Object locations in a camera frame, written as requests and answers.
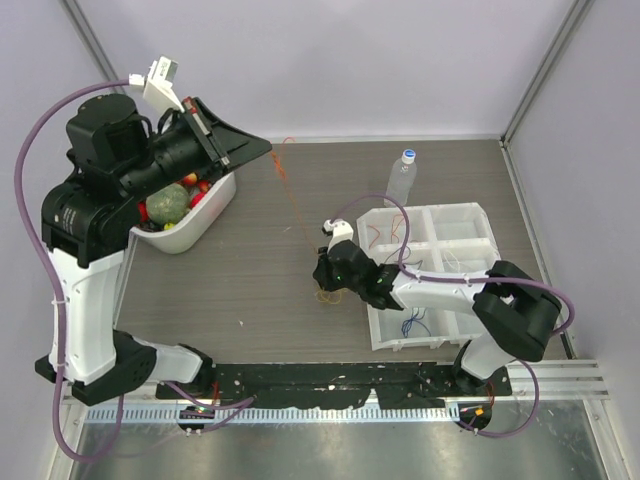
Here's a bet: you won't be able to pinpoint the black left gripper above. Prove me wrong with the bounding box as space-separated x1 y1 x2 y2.
116 95 272 202

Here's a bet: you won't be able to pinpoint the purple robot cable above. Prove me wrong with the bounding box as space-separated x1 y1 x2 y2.
13 79 256 462
329 193 576 441

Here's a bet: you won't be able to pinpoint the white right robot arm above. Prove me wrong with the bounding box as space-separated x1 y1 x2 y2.
313 240 562 395

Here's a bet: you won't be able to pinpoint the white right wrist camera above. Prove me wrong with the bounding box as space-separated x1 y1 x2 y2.
322 219 354 250

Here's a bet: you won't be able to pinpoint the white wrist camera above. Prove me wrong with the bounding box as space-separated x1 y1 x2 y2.
322 219 354 250
128 56 184 113

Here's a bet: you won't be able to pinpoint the red yellow peaches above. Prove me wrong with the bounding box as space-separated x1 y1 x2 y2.
181 173 211 192

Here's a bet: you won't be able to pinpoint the green striped melon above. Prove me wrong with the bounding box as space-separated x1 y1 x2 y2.
145 183 190 225

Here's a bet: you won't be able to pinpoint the white wire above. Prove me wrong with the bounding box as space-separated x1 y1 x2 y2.
441 249 466 274

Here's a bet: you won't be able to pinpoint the red apple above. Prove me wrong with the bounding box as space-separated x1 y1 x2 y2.
190 192 206 209

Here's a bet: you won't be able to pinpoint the purple robot cable left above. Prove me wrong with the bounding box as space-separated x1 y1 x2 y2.
13 79 256 462

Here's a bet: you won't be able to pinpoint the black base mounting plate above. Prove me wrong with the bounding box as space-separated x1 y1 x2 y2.
178 362 512 410

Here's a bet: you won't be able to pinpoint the clear plastic water bottle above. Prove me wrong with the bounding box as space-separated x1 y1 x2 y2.
386 149 417 206

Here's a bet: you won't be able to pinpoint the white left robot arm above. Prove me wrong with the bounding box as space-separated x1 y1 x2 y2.
35 94 272 406

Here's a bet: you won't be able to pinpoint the white compartment tray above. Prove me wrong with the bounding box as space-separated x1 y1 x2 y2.
356 203 500 351

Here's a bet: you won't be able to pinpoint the purple robot cable right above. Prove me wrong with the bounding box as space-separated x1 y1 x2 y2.
329 193 576 441

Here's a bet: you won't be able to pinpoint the blue wire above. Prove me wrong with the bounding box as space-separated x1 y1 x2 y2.
400 306 434 338

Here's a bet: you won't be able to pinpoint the white slotted cable duct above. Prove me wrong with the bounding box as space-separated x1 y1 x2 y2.
86 403 461 425

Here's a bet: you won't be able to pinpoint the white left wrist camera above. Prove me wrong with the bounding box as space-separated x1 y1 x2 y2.
128 56 184 113

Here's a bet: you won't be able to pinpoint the white plastic fruit basket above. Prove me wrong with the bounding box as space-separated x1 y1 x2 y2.
131 173 236 254

